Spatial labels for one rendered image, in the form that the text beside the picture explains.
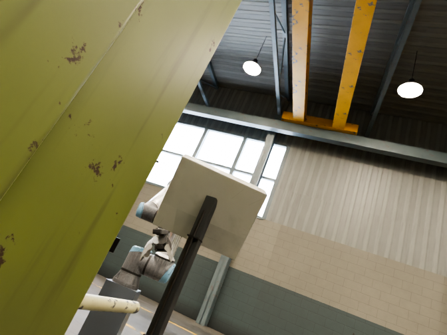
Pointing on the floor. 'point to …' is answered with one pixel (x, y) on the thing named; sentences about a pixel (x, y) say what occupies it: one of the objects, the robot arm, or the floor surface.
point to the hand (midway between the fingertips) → (154, 260)
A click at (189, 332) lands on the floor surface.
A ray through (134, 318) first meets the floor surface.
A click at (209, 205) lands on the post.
